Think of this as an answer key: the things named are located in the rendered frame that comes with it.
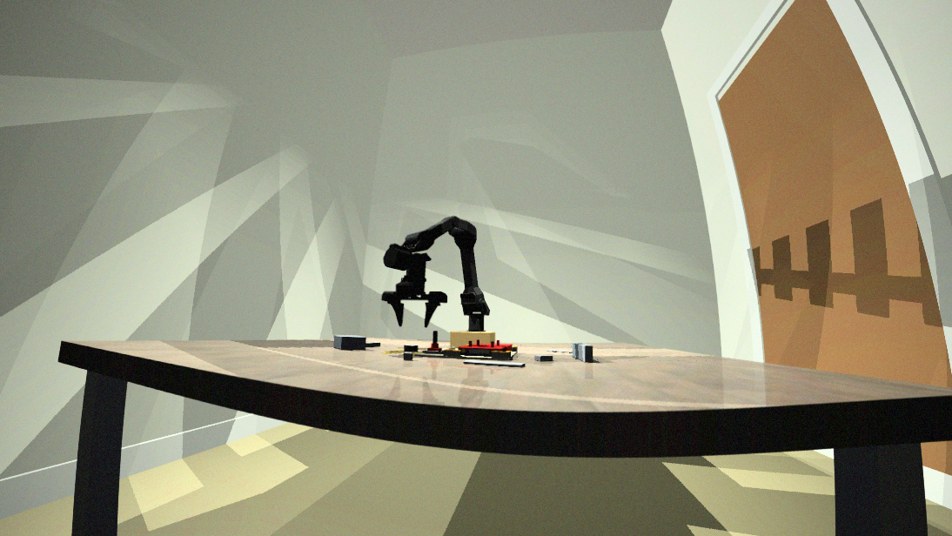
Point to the red toy car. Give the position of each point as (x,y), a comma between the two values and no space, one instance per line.
(483,349)

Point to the grey flat bar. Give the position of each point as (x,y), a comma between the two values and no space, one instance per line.
(475,362)

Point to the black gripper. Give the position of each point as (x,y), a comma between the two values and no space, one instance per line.
(433,298)

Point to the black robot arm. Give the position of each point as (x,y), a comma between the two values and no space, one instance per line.
(400,257)

